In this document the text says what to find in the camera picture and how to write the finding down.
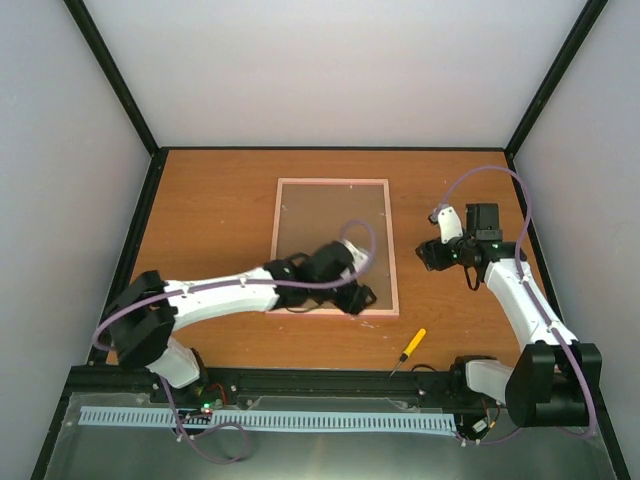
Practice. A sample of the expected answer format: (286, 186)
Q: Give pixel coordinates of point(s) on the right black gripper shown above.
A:
(432, 257)

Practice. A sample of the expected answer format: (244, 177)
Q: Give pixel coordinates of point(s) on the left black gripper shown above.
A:
(354, 303)

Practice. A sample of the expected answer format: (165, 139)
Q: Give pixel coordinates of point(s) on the pink picture frame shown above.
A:
(311, 212)

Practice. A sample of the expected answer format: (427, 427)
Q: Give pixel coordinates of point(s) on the yellow handled screwdriver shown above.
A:
(409, 349)

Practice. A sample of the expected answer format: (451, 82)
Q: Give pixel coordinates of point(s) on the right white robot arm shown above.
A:
(556, 376)

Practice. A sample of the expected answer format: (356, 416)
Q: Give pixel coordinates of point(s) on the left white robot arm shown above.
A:
(141, 321)

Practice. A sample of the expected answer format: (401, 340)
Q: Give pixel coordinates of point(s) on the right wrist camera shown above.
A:
(447, 220)

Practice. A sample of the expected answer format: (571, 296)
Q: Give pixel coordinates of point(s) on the black aluminium rail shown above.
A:
(235, 386)

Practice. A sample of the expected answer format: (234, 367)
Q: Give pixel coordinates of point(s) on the metal base plate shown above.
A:
(103, 452)

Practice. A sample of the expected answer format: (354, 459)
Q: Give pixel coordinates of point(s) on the light blue cable duct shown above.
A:
(273, 421)

